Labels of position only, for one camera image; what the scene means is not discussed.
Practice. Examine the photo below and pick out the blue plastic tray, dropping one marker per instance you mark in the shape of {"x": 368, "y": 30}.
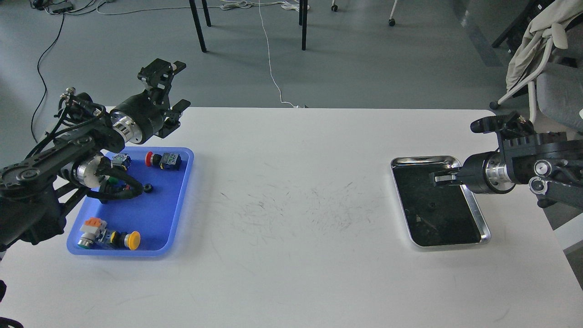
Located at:
{"x": 154, "y": 215}

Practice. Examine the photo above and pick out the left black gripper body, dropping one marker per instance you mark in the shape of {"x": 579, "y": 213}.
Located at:
{"x": 142, "y": 116}

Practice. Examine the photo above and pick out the small grey contact block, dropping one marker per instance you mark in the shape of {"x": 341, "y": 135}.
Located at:
{"x": 121, "y": 161}

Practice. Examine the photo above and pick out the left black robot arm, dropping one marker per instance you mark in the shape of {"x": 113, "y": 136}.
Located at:
{"x": 67, "y": 164}

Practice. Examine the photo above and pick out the grey switch orange top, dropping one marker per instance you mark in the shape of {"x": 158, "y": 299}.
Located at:
{"x": 91, "y": 230}

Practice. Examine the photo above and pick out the red emergency stop button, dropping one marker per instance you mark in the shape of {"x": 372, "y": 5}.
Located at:
{"x": 167, "y": 161}

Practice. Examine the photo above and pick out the green push button switch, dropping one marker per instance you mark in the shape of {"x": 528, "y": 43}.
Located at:
{"x": 113, "y": 186}

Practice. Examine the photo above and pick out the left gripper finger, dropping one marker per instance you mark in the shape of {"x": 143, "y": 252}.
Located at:
{"x": 171, "y": 117}
{"x": 157, "y": 77}

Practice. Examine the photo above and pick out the yellow push button switch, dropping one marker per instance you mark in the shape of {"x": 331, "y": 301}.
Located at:
{"x": 122, "y": 240}

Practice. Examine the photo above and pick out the black table legs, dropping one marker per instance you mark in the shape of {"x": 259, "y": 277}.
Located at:
{"x": 300, "y": 6}

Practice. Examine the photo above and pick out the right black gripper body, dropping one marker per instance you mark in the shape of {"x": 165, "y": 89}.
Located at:
{"x": 473, "y": 174}

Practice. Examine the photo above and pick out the chair with beige jacket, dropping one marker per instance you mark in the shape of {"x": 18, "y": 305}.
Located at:
{"x": 548, "y": 64}

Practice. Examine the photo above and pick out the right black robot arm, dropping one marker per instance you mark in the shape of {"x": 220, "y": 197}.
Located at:
{"x": 548, "y": 163}

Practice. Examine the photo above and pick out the stainless steel tray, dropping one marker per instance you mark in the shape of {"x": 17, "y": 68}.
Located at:
{"x": 437, "y": 217}

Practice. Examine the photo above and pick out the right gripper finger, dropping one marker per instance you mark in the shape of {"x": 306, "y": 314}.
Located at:
{"x": 446, "y": 180}
{"x": 449, "y": 173}

